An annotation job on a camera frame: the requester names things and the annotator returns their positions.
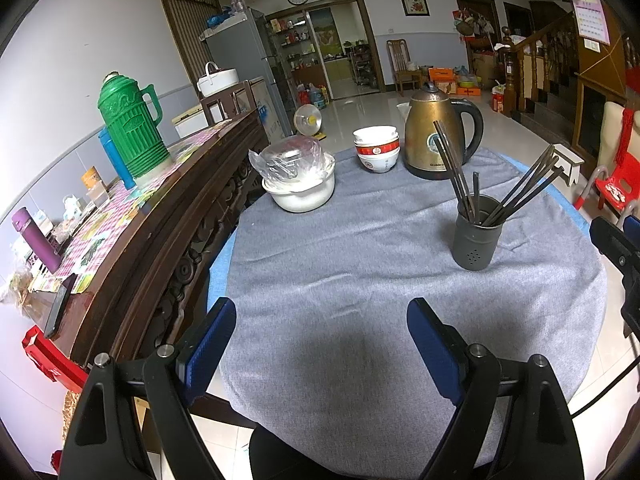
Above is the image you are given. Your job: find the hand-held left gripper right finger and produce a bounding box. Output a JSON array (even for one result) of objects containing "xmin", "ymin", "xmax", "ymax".
[{"xmin": 406, "ymin": 297, "xmax": 586, "ymax": 480}]

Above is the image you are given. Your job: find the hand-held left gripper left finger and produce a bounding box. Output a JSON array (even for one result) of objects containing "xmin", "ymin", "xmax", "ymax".
[{"xmin": 65, "ymin": 296, "xmax": 237, "ymax": 480}]

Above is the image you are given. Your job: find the grey metal chopstick holder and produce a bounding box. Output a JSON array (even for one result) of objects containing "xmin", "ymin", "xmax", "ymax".
[{"xmin": 453, "ymin": 195, "xmax": 505, "ymax": 270}]

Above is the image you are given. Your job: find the bundle of dark chopsticks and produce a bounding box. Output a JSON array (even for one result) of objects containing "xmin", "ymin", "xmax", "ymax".
[{"xmin": 432, "ymin": 120, "xmax": 564, "ymax": 228}]

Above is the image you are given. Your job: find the red child chair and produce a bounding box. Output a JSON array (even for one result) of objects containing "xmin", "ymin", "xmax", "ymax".
[{"xmin": 572, "ymin": 162, "xmax": 640, "ymax": 221}]

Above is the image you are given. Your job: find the blue tablecloth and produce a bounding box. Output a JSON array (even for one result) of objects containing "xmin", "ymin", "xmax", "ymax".
[{"xmin": 206, "ymin": 147, "xmax": 588, "ymax": 321}]

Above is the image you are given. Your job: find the red tassel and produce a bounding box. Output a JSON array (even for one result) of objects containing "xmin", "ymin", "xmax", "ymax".
[{"xmin": 614, "ymin": 109, "xmax": 636, "ymax": 167}]

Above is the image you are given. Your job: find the small white stool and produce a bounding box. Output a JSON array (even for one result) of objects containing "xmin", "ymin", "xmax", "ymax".
[{"xmin": 542, "ymin": 143, "xmax": 584, "ymax": 186}]

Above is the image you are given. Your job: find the beige sofa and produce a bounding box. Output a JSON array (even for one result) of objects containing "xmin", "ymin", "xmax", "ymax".
[{"xmin": 597, "ymin": 101, "xmax": 640, "ymax": 181}]

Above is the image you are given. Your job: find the grey tablecloth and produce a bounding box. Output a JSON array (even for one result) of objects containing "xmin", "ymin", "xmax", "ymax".
[{"xmin": 218, "ymin": 145, "xmax": 608, "ymax": 480}]

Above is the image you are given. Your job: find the dark wooden sideboard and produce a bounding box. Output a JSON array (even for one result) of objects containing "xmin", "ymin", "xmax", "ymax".
[{"xmin": 30, "ymin": 110, "xmax": 271, "ymax": 391}]

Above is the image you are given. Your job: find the woven basket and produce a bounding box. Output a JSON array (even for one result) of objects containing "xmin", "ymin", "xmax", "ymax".
[{"xmin": 62, "ymin": 390, "xmax": 82, "ymax": 441}]

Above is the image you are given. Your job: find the black phone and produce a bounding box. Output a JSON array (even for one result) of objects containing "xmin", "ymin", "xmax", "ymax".
[{"xmin": 43, "ymin": 272, "xmax": 78, "ymax": 339}]

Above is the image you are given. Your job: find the red box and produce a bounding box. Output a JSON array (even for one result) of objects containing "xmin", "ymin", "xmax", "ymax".
[{"xmin": 21, "ymin": 325, "xmax": 88, "ymax": 393}]

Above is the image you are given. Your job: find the checkered table cover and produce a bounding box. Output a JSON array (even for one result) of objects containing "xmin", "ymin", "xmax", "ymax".
[{"xmin": 30, "ymin": 120, "xmax": 236, "ymax": 293}]

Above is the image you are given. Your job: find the wooden stair railing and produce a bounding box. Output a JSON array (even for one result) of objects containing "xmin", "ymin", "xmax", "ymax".
[{"xmin": 500, "ymin": 12, "xmax": 581, "ymax": 116}]

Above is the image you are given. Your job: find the small orange-topped box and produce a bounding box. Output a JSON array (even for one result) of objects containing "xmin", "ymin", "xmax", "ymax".
[{"xmin": 81, "ymin": 166, "xmax": 108, "ymax": 203}]

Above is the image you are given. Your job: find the purple bottle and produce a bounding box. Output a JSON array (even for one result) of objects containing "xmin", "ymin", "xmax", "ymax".
[{"xmin": 11, "ymin": 206, "xmax": 62, "ymax": 273}]

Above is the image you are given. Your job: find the blue bottle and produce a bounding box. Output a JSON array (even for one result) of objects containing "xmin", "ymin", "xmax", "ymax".
[{"xmin": 98, "ymin": 127, "xmax": 137, "ymax": 190}]

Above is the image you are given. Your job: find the clear plastic bag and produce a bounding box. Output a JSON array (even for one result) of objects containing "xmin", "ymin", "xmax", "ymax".
[{"xmin": 248, "ymin": 135, "xmax": 331, "ymax": 186}]

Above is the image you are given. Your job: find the gold electric kettle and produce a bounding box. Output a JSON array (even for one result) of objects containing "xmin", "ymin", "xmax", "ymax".
[{"xmin": 402, "ymin": 81, "xmax": 485, "ymax": 181}]

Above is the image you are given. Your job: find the cream box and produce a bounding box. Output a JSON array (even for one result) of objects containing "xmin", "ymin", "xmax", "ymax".
[{"xmin": 171, "ymin": 104, "xmax": 208, "ymax": 138}]

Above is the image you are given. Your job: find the green thermos jug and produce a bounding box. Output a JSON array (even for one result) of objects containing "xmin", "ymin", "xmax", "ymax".
[{"xmin": 97, "ymin": 72, "xmax": 171, "ymax": 178}]

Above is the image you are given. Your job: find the orange cardboard box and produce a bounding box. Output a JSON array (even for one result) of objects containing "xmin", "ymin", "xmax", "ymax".
[{"xmin": 429, "ymin": 66, "xmax": 483, "ymax": 97}]

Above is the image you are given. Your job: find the small white fan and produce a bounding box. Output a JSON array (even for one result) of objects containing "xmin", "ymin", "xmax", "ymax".
[{"xmin": 292, "ymin": 105, "xmax": 326, "ymax": 138}]

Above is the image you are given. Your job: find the dark wooden stand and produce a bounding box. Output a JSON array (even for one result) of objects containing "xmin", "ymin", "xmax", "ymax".
[{"xmin": 200, "ymin": 80, "xmax": 261, "ymax": 128}]

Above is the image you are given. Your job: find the wooden chair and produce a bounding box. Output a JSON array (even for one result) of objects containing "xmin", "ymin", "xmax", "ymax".
[{"xmin": 386, "ymin": 39, "xmax": 423, "ymax": 97}]

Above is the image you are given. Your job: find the grey refrigerator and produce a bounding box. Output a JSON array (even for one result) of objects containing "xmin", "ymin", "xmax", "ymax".
[{"xmin": 202, "ymin": 7, "xmax": 293, "ymax": 111}]

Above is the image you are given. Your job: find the wooden display shelf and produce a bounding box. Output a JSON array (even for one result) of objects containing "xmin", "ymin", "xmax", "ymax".
[{"xmin": 267, "ymin": 12, "xmax": 328, "ymax": 106}]

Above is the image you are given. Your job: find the brown door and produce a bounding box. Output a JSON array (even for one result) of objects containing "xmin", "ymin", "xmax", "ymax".
[{"xmin": 156, "ymin": 0, "xmax": 221, "ymax": 88}]

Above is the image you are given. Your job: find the black cable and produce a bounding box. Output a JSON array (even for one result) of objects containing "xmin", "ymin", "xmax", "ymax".
[{"xmin": 570, "ymin": 347, "xmax": 640, "ymax": 417}]

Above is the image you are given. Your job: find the pink wall calendar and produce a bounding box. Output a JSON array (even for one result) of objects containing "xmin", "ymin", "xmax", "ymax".
[{"xmin": 562, "ymin": 0, "xmax": 611, "ymax": 46}]

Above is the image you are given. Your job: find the white basket with handle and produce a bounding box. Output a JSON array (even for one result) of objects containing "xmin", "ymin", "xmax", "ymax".
[{"xmin": 196, "ymin": 61, "xmax": 241, "ymax": 97}]

